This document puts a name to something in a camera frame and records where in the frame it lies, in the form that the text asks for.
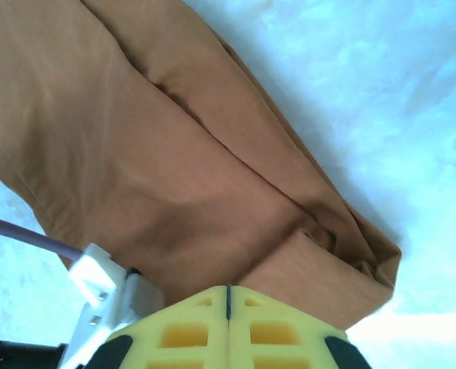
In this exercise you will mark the brown long pants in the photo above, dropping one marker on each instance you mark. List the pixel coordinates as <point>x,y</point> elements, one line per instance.
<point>135,153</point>

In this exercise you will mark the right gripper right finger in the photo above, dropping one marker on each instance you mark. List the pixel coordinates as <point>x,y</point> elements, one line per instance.
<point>273,323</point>

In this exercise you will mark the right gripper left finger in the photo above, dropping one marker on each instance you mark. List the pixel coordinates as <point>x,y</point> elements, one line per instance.
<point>181,323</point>

